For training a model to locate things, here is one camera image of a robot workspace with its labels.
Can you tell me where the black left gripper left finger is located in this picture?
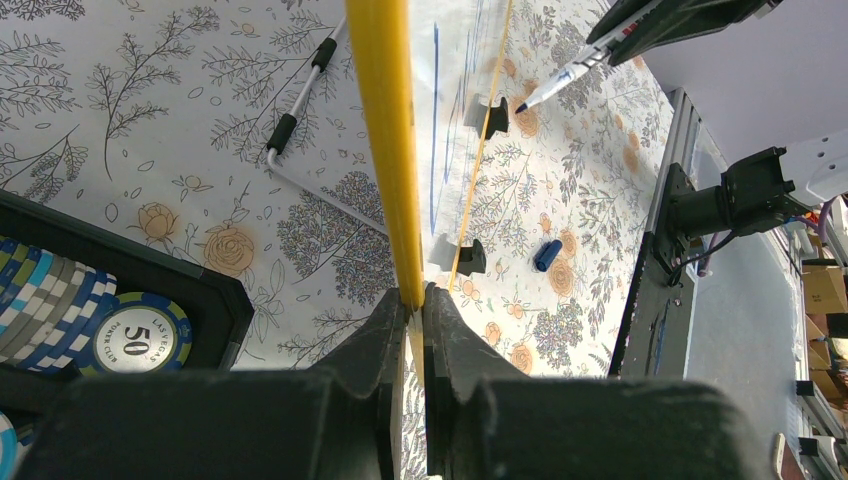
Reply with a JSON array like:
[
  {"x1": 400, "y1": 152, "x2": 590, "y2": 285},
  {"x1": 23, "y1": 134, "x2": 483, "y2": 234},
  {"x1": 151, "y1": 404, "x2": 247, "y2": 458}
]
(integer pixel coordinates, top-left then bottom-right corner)
[{"x1": 16, "y1": 288, "x2": 406, "y2": 479}]

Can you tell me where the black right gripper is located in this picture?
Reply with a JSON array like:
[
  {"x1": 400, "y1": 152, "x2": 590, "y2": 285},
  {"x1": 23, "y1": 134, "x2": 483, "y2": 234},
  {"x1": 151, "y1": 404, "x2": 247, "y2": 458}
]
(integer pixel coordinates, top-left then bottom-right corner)
[{"x1": 586, "y1": 0, "x2": 781, "y2": 66}]

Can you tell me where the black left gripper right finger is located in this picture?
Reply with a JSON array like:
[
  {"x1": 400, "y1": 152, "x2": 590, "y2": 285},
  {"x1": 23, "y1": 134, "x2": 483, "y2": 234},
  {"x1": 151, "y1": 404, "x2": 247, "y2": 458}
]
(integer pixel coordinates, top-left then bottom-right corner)
[{"x1": 422, "y1": 284, "x2": 769, "y2": 479}]

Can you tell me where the blue white marker pen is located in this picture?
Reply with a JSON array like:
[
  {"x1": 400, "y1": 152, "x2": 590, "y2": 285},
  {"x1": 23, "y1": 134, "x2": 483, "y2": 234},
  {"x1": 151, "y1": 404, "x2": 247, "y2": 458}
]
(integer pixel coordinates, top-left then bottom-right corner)
[{"x1": 515, "y1": 0, "x2": 664, "y2": 115}]

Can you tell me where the blue marker cap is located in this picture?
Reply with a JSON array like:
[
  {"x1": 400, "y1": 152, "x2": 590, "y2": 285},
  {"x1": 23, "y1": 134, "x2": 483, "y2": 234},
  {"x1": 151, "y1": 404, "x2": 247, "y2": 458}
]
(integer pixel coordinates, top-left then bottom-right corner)
[{"x1": 533, "y1": 239, "x2": 563, "y2": 272}]

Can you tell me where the yellow framed whiteboard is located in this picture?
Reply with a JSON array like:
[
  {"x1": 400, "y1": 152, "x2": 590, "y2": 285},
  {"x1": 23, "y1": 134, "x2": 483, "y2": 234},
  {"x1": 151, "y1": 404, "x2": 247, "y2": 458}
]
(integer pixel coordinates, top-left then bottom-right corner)
[{"x1": 346, "y1": 1, "x2": 512, "y2": 371}]

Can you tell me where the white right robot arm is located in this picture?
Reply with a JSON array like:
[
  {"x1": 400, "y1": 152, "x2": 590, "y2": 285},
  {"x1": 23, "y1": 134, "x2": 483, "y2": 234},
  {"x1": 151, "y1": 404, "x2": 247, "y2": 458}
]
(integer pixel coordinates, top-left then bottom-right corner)
[{"x1": 587, "y1": 1, "x2": 847, "y2": 242}]

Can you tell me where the black poker chip case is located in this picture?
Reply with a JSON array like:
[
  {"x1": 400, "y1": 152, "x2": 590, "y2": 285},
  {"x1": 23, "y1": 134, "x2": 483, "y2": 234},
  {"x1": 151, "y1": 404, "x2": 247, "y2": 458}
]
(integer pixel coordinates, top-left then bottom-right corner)
[{"x1": 0, "y1": 188, "x2": 256, "y2": 432}]

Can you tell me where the blue white chip stack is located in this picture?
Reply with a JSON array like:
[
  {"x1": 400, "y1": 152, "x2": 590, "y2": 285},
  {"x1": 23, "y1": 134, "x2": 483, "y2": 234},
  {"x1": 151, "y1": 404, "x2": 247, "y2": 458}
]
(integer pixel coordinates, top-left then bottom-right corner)
[{"x1": 1, "y1": 236, "x2": 193, "y2": 376}]

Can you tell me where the floral patterned table mat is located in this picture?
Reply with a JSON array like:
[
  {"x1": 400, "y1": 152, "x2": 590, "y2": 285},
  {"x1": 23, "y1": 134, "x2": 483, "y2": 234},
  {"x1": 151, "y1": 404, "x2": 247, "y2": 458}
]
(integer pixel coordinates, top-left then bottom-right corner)
[{"x1": 1, "y1": 1, "x2": 673, "y2": 378}]

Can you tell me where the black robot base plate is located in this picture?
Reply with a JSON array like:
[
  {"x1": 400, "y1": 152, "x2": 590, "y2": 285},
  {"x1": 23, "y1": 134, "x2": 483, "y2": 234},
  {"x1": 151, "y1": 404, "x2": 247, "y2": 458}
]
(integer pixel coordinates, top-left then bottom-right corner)
[{"x1": 608, "y1": 163, "x2": 695, "y2": 379}]

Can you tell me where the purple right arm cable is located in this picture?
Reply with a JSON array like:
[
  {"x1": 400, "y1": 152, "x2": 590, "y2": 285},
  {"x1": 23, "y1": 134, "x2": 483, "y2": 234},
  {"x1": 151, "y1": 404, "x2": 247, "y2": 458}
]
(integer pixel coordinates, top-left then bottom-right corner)
[{"x1": 695, "y1": 195, "x2": 839, "y2": 276}]

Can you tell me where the metal whiteboard stand wire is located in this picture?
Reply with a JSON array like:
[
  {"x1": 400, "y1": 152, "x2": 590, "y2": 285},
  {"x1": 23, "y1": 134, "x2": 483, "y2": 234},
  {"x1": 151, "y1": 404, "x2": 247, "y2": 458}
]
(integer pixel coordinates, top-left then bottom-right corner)
[{"x1": 266, "y1": 16, "x2": 392, "y2": 236}]

